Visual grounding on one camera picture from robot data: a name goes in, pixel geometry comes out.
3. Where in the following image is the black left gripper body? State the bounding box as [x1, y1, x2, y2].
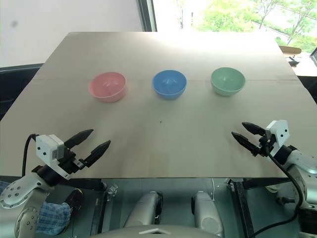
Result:
[58, 146, 85, 176]

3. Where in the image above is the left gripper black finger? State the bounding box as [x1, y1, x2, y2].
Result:
[64, 128, 95, 150]
[82, 140, 111, 168]

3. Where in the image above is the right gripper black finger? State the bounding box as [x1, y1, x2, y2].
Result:
[231, 131, 261, 155]
[241, 121, 267, 136]

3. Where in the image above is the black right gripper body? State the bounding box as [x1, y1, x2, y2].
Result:
[250, 133, 276, 158]

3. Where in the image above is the dark sneaker shoe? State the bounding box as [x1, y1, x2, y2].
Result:
[62, 187, 84, 220]

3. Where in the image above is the green bowl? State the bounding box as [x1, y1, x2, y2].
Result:
[211, 67, 246, 97]

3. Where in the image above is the plaid trouser leg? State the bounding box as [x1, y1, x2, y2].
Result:
[36, 201, 72, 235]

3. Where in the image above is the pink red bowl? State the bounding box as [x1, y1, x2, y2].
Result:
[88, 71, 128, 104]

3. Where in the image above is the silver left robot thigh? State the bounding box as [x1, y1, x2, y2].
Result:
[123, 190, 163, 228]

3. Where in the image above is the silver robot thigh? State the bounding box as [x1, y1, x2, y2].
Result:
[191, 190, 224, 237]
[123, 190, 163, 228]

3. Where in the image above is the dark low cabinet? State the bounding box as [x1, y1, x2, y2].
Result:
[0, 62, 44, 121]

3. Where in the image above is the silver right robot thigh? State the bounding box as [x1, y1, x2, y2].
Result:
[191, 190, 224, 237]

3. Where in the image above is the blue bowl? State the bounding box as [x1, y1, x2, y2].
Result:
[152, 69, 187, 101]

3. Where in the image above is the grey robot torso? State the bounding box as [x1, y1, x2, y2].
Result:
[89, 224, 223, 238]

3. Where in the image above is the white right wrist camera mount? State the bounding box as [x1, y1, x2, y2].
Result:
[265, 119, 290, 156]

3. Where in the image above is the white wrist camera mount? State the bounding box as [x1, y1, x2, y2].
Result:
[265, 119, 290, 156]
[35, 134, 70, 180]

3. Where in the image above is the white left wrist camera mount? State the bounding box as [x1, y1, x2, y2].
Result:
[35, 134, 70, 180]

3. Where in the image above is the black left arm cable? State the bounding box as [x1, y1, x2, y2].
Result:
[22, 133, 40, 176]

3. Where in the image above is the dark window frame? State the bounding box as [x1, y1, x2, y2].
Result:
[137, 0, 158, 33]

